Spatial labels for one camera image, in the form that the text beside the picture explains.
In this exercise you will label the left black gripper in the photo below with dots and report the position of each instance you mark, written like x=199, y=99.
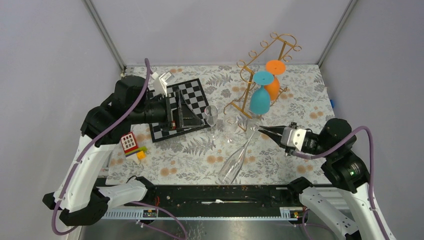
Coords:
x=187, y=119

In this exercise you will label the orange wine glass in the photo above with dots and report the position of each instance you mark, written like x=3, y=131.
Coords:
x=276, y=68

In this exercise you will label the tall clear flute glass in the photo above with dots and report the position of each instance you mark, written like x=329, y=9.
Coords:
x=211, y=114

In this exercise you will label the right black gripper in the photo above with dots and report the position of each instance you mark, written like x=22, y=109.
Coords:
x=275, y=134

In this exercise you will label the colourful toy block house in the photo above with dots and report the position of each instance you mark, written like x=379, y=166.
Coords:
x=131, y=149

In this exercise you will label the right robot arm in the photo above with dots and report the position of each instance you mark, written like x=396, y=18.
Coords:
x=345, y=171

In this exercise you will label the gold wire glass rack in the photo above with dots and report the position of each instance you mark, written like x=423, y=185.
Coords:
x=288, y=44

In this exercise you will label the black white chessboard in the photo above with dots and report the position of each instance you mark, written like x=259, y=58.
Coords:
x=195, y=96

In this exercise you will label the floral table mat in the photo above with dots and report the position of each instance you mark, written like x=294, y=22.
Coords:
x=195, y=159

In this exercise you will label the short clear glass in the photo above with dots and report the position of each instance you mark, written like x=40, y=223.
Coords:
x=230, y=125

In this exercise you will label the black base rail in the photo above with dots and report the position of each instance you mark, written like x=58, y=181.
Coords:
x=224, y=201

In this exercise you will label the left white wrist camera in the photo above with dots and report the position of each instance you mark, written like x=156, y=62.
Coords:
x=160, y=83

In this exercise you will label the teal wine glass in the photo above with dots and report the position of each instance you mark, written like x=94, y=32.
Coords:
x=260, y=99

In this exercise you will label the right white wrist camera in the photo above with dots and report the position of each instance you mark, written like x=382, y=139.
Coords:
x=293, y=138

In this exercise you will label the round clear wine glass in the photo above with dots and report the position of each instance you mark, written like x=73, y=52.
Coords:
x=252, y=125

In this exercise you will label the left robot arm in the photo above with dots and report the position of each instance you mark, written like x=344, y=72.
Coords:
x=78, y=201

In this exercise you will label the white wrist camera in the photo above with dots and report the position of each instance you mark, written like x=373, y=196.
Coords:
x=293, y=138
x=160, y=83

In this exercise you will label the clear champagne flute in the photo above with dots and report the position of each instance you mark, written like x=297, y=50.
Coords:
x=234, y=163

